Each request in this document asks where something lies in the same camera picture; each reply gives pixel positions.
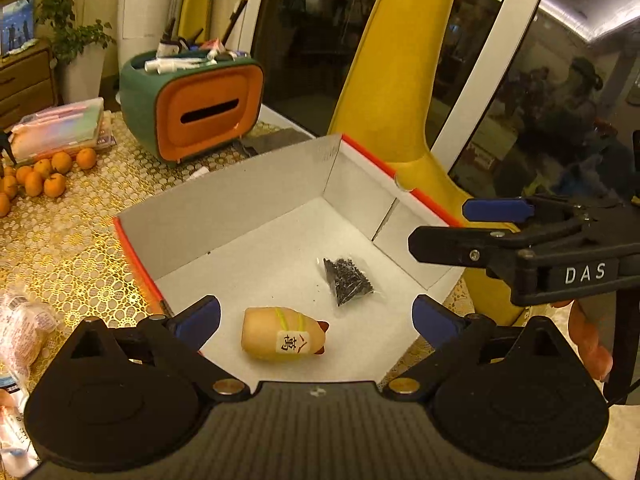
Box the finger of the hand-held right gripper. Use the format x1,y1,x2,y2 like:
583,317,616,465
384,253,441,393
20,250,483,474
407,226,532,269
462,197,574,226

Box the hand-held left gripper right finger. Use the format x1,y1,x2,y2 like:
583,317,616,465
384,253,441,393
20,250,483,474
382,295,576,403

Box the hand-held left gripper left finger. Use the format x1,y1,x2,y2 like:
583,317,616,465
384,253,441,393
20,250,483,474
70,296,251,403

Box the orange and white cardboard box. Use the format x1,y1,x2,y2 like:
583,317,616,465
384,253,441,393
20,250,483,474
113,133,467,385

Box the person's right hand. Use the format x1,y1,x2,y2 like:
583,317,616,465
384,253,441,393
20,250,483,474
552,300,614,384

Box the tan toy figure with label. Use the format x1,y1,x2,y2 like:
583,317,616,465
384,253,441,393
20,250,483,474
241,306,332,362

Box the bag of black screws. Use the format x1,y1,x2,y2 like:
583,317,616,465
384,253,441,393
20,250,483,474
317,257,385,308

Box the pink printed plastic packet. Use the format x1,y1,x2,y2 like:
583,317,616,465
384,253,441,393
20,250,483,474
0,284,60,382

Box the yellow chair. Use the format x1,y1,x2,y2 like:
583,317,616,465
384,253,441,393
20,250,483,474
327,0,532,327

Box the pile of tangerines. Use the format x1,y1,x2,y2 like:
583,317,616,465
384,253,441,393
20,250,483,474
0,147,99,219

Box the green and orange desk organizer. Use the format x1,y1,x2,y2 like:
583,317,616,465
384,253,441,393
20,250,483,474
118,48,265,167

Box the white spray bottle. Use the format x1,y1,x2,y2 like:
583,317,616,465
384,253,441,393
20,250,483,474
144,56,218,74

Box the wooden cabinet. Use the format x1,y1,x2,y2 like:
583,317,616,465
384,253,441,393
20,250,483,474
0,40,59,132

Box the potted green plant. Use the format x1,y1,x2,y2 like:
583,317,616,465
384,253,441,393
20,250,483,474
15,0,118,107

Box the black calligraphy brush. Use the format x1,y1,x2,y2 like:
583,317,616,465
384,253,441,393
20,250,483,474
219,0,257,47

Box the white curtain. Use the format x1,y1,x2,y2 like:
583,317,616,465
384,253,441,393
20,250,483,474
116,0,182,63

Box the blue framed picture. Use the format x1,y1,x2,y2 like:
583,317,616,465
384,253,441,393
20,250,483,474
0,0,37,57

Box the white window frame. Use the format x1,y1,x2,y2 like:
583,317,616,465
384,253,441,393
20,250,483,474
429,0,557,187

